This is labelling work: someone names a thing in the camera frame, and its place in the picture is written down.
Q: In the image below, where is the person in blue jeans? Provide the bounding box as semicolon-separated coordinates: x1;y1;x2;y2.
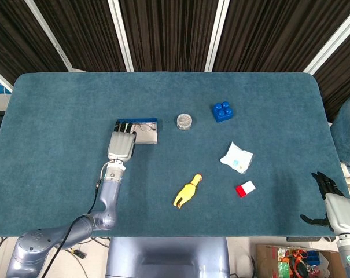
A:
330;95;350;200

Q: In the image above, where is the blue glasses case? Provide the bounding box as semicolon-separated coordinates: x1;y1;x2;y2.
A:
116;117;160;145

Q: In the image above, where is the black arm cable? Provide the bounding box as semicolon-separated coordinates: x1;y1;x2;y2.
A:
40;179;103;278

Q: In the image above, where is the dark brown pleated curtain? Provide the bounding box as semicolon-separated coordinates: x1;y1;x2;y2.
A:
0;0;350;122

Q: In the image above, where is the clear jar of clips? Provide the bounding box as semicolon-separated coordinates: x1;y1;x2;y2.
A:
176;113;193;131

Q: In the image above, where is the cardboard box of toys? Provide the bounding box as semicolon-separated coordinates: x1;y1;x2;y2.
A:
255;243;345;278

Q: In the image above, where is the black floor cable with plug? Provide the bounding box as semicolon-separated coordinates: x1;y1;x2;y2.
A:
58;237;89;278

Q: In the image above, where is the red and white block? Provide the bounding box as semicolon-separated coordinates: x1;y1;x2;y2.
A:
235;180;256;199

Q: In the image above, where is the blue toy building block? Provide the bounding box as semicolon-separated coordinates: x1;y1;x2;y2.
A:
211;101;234;123

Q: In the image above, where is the grey table control panel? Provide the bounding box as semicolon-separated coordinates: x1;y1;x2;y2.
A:
286;236;323;242

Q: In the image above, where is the robot right five-finger hand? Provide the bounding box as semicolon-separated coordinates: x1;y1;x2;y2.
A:
299;171;350;235

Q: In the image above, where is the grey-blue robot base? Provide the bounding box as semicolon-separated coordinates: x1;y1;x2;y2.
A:
105;237;230;278

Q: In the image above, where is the teal fabric table cover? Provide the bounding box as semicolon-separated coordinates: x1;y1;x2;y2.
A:
0;72;350;238

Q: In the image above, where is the robot left five-finger hand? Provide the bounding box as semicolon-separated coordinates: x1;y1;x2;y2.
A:
106;120;137;162

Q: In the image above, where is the yellow rubber chicken toy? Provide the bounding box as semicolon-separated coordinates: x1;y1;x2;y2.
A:
172;173;204;209

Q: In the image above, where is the white plastic packet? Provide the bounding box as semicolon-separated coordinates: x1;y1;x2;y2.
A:
220;141;254;174

